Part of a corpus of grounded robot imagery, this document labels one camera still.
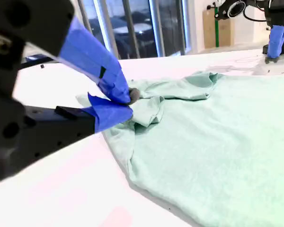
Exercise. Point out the glass window with metal frame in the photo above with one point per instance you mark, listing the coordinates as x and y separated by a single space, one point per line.
142 28

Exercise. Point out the pale green T-shirt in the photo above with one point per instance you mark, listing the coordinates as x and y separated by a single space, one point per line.
203 142

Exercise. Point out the brown cardboard box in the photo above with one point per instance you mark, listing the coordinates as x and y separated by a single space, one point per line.
226 33

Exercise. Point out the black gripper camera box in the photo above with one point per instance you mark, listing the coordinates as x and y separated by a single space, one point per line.
235 6

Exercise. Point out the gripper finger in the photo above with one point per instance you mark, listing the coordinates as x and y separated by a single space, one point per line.
109 114
90 54
277 40

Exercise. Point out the green upright pole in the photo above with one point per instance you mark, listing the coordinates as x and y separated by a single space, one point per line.
217 33

